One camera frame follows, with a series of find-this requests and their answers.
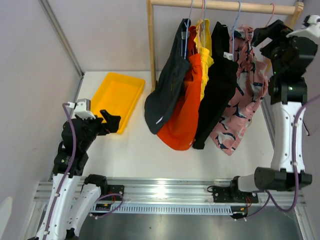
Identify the wooden clothes rack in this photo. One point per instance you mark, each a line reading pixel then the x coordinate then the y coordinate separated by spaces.
pixel 292 12

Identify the pink hanger of orange shorts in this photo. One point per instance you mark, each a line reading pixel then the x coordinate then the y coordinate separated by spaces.
pixel 201 25

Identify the blue hanger of navy shorts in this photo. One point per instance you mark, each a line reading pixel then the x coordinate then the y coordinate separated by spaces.
pixel 187 30

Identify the dark navy shorts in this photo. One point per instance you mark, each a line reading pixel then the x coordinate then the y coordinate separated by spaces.
pixel 160 104

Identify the black shorts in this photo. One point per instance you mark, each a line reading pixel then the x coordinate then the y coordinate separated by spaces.
pixel 220 88

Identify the orange shorts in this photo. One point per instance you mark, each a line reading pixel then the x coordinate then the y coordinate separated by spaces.
pixel 179 132

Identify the white slotted cable duct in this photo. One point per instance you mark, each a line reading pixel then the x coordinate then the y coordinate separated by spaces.
pixel 175 209

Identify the yellow shorts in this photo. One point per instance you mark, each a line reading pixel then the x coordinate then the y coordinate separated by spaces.
pixel 206 59

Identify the pink hanger of shark shorts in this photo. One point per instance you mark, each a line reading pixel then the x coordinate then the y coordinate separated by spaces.
pixel 269 20

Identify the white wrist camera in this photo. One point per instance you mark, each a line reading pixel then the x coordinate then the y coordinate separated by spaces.
pixel 311 29
pixel 82 108

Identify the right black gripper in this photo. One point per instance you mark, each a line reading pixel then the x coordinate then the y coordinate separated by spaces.
pixel 260 35

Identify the blue hanger of yellow shorts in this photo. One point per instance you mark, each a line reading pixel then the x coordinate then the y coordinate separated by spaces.
pixel 204 30

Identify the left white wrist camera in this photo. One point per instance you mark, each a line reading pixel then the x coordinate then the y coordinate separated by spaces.
pixel 82 108

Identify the aluminium mounting rail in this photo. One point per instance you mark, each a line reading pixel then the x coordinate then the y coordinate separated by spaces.
pixel 166 191

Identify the blue hanger of black shorts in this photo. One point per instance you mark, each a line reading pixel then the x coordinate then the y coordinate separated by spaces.
pixel 233 28

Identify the yellow plastic tray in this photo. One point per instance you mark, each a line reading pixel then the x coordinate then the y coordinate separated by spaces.
pixel 118 94

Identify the pink shark print shorts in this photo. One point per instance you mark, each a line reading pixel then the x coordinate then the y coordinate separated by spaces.
pixel 250 89

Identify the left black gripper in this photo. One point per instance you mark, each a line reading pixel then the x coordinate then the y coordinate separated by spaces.
pixel 112 123

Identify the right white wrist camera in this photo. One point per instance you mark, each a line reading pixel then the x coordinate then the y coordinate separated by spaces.
pixel 311 29

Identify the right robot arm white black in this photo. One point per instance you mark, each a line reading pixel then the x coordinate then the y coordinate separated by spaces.
pixel 288 94

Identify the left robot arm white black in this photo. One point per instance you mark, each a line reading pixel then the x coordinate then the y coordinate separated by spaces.
pixel 64 216

